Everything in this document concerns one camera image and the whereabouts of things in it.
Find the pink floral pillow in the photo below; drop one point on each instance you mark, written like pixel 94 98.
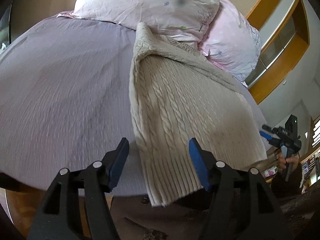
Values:
pixel 186 21
pixel 231 43

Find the lavender bed sheet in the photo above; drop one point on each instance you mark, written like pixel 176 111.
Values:
pixel 65 101

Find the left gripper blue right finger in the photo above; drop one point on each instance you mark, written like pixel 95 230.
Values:
pixel 242 206

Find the pink floral pillow rear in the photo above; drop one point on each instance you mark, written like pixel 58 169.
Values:
pixel 231 43

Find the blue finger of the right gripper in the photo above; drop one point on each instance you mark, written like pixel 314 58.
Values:
pixel 265 135

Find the cream cable knit sweater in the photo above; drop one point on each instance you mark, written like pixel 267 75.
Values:
pixel 176 95

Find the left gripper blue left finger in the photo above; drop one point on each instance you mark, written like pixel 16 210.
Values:
pixel 58 216

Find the person's right hand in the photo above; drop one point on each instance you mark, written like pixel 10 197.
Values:
pixel 282 162

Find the pink floral pillow front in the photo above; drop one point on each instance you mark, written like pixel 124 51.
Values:
pixel 186 21

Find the wooden framed wardrobe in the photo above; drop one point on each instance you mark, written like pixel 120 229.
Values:
pixel 284 30

